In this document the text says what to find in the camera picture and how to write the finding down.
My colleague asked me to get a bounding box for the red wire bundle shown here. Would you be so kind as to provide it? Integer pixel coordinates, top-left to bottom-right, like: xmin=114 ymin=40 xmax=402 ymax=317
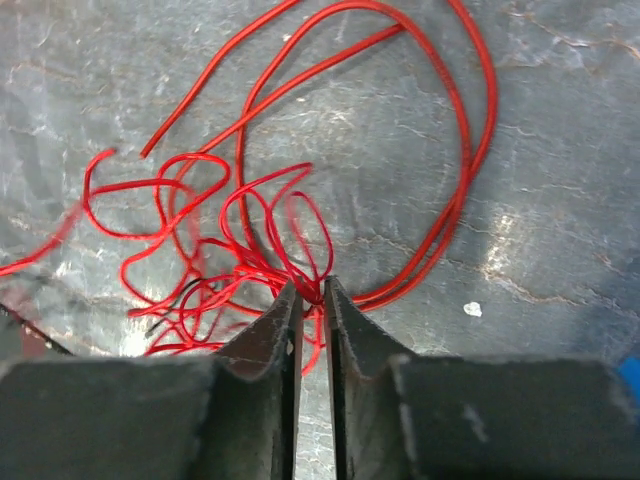
xmin=0 ymin=0 xmax=500 ymax=376

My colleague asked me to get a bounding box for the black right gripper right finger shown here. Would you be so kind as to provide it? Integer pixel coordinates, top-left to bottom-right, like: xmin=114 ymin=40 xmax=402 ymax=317
xmin=325 ymin=278 xmax=639 ymax=479

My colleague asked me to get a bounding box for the blue plastic bin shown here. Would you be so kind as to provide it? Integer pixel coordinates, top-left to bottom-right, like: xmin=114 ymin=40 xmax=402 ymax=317
xmin=619 ymin=357 xmax=640 ymax=396

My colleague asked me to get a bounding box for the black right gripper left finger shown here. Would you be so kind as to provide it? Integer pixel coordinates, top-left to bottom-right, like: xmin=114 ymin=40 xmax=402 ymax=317
xmin=1 ymin=285 xmax=303 ymax=479

